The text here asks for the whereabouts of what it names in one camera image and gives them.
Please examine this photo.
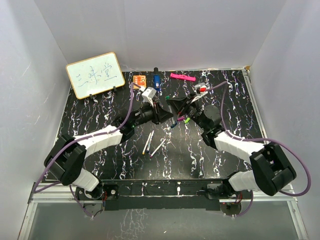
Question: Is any white pen purple tip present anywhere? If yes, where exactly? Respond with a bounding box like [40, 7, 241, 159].
[150, 139, 166, 158]

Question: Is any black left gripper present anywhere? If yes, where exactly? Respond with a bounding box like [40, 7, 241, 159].
[131, 99, 173, 128]

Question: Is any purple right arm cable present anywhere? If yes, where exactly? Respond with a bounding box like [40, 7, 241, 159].
[207, 80, 312, 217]

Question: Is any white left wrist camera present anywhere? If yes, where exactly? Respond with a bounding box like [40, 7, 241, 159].
[141, 87, 157, 107]

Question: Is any white pen blue tip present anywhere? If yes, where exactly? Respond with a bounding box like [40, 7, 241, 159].
[146, 130, 155, 153]

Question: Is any orange spiral notepad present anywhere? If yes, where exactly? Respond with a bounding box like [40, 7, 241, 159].
[132, 75, 147, 89]

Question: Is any blue stapler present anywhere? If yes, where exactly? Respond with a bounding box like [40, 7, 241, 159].
[153, 67, 161, 92]

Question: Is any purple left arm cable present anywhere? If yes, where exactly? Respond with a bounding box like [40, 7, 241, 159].
[32, 82, 145, 218]

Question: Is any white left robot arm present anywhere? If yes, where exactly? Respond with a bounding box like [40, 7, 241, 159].
[44, 102, 174, 200]

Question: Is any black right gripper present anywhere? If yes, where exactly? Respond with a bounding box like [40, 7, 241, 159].
[167, 94, 208, 132]

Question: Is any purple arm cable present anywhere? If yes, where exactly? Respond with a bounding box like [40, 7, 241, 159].
[32, 82, 145, 218]
[207, 80, 312, 217]

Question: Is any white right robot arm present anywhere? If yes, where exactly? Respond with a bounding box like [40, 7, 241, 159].
[166, 96, 297, 199]

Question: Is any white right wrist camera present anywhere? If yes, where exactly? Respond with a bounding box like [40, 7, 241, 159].
[194, 82, 208, 97]

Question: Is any small whiteboard with writing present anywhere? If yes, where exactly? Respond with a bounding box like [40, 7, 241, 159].
[65, 52, 126, 100]

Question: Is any magenta pen cap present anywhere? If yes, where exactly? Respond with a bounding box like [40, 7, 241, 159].
[177, 116, 185, 122]

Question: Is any pink utility knife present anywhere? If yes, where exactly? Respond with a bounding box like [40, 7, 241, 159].
[170, 73, 196, 82]

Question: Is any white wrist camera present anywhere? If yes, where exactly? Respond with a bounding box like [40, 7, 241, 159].
[141, 87, 157, 107]
[194, 82, 208, 97]

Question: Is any white pen orange tip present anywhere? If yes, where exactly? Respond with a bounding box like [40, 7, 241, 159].
[142, 133, 152, 155]

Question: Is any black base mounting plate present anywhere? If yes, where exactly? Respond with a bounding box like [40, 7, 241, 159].
[75, 179, 252, 211]

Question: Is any aluminium front rail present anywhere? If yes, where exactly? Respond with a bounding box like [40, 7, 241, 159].
[29, 184, 298, 203]

